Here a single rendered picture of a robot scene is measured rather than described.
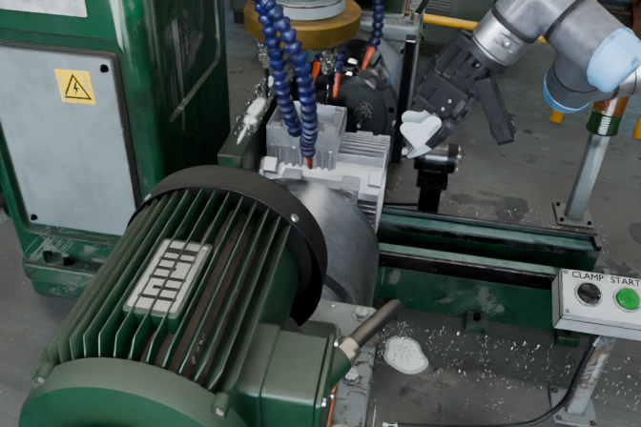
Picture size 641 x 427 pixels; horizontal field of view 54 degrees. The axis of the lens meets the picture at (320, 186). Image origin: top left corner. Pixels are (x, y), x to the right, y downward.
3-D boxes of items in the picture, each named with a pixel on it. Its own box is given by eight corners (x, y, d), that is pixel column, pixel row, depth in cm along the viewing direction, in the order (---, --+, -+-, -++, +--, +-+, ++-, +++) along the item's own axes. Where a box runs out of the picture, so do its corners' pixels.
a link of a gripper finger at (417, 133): (384, 140, 100) (420, 98, 95) (414, 160, 101) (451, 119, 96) (382, 151, 97) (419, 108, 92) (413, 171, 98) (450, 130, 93)
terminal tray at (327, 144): (265, 163, 107) (265, 126, 103) (281, 132, 116) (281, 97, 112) (335, 172, 106) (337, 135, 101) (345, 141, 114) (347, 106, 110)
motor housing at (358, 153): (260, 247, 113) (258, 157, 102) (286, 188, 128) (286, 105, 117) (371, 264, 110) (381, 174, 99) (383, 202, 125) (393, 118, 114)
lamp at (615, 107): (595, 114, 126) (602, 94, 123) (589, 101, 131) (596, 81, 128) (627, 118, 125) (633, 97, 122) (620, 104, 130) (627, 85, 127)
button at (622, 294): (613, 311, 84) (618, 306, 83) (611, 291, 86) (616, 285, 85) (636, 315, 84) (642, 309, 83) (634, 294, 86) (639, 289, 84)
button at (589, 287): (575, 305, 85) (579, 300, 84) (574, 285, 87) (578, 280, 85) (598, 309, 85) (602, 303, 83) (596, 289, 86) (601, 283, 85)
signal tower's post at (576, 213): (556, 224, 141) (612, 49, 117) (552, 203, 147) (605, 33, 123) (593, 229, 140) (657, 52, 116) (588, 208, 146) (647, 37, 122)
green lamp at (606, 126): (589, 133, 128) (595, 114, 126) (584, 120, 133) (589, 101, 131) (619, 137, 128) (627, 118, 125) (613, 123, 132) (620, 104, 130)
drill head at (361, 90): (271, 179, 131) (269, 69, 117) (308, 93, 164) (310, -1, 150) (390, 194, 128) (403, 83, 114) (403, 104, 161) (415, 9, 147)
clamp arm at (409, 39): (387, 163, 123) (401, 39, 108) (388, 155, 126) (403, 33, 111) (404, 165, 123) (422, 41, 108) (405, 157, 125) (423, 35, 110)
